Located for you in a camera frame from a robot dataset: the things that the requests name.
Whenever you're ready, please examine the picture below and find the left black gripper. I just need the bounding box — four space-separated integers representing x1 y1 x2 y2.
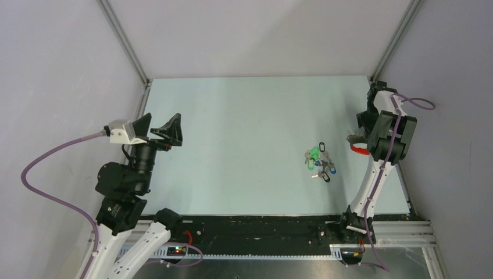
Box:
130 112 183 191

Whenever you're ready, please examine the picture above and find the red keyring with rings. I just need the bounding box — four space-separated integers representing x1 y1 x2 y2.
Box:
346 133 370 156

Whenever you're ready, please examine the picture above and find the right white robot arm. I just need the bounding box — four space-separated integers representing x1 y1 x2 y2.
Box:
337 81 417 244

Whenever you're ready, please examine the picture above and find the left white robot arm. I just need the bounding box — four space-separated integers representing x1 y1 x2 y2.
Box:
80 113 184 278

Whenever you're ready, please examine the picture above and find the bunch of tagged keys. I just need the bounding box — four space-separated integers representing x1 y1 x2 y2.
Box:
304 142 337 183

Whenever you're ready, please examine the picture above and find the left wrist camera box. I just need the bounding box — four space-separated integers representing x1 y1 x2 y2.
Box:
108 119 135 145

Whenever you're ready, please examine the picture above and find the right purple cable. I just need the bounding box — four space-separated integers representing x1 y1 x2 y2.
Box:
346 93 437 272

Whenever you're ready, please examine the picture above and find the right aluminium frame post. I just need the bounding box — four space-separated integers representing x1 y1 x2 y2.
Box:
369 0 425 83

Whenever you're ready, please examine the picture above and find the aluminium frame post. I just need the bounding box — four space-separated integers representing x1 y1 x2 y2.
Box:
369 0 425 83
96 0 150 88

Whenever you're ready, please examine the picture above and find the white slotted cable duct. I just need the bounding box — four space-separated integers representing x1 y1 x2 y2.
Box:
149 246 342 260

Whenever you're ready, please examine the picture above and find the left aluminium frame post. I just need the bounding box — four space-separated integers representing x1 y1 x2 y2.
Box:
96 0 150 88

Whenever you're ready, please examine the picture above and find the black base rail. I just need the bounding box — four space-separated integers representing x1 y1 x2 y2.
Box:
135 214 376 257

